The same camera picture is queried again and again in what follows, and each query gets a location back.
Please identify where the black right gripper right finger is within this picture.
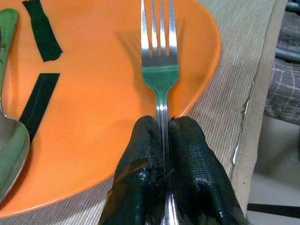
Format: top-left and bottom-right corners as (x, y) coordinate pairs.
(167, 116), (247, 225)

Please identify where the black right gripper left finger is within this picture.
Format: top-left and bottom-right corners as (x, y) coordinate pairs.
(98, 115), (166, 225)

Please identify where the silver metal fork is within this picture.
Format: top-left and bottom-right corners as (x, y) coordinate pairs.
(141, 0), (180, 225)

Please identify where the orange plastic plate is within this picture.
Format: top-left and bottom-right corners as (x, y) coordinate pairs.
(0, 0), (222, 219)

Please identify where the beige woven placemat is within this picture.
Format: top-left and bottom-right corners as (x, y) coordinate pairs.
(0, 0), (288, 225)

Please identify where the black tape strip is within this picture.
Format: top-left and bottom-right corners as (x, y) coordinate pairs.
(19, 73), (60, 144)
(22, 0), (63, 63)

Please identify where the grey patterned chair cushion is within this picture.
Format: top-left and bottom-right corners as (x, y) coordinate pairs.
(264, 10), (300, 126)

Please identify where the silver metal spoon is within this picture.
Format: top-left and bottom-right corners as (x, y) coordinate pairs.
(0, 8), (31, 203)

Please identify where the dark metal chair frame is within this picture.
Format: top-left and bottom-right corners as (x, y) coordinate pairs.
(275, 0), (300, 63)

